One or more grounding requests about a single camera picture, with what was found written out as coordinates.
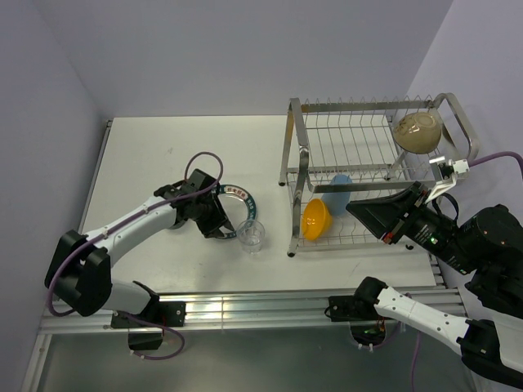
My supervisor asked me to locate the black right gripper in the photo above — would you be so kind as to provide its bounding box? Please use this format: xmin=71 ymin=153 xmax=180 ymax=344
xmin=342 ymin=176 xmax=475 ymax=270

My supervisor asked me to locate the clear glass cup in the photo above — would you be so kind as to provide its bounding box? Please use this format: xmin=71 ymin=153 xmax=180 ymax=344
xmin=236 ymin=220 xmax=266 ymax=254

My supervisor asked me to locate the dark green mug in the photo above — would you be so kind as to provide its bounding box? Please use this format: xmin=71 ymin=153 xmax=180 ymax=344
xmin=170 ymin=220 xmax=186 ymax=230

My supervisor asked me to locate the blue plastic cup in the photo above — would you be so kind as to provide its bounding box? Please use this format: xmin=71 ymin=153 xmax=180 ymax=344
xmin=321 ymin=174 xmax=352 ymax=217

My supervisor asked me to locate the orange plastic bowl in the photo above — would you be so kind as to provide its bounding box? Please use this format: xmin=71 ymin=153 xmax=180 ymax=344
xmin=302 ymin=198 xmax=333 ymax=241

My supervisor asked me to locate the beige floral ceramic bowl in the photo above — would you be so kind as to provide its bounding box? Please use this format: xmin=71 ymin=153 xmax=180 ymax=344
xmin=392 ymin=112 xmax=442 ymax=154

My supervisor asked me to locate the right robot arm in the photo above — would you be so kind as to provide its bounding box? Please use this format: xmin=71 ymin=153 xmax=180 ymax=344
xmin=324 ymin=182 xmax=522 ymax=389

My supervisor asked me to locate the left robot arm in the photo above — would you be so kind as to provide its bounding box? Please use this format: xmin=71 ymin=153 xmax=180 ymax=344
xmin=44 ymin=169 xmax=234 ymax=326

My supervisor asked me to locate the stainless steel dish rack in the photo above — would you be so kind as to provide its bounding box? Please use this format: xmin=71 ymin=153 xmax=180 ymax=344
xmin=279 ymin=92 xmax=480 ymax=257

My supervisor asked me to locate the white plate green rim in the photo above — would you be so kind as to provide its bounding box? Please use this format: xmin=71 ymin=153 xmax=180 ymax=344
xmin=216 ymin=184 xmax=257 ymax=240

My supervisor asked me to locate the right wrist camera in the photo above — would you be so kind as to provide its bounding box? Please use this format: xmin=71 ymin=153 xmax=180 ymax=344
xmin=426 ymin=155 xmax=470 ymax=203

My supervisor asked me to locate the aluminium mounting rail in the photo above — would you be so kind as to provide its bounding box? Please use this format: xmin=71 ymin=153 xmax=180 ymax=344
xmin=40 ymin=294 xmax=469 ymax=334

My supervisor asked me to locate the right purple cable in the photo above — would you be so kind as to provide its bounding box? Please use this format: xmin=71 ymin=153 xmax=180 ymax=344
xmin=467 ymin=150 xmax=523 ymax=180

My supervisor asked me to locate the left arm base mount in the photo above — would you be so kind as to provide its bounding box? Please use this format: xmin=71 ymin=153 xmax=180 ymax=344
xmin=110 ymin=301 xmax=186 ymax=329

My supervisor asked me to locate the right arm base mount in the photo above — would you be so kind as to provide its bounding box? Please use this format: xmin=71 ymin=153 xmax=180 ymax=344
xmin=324 ymin=295 xmax=396 ymax=323

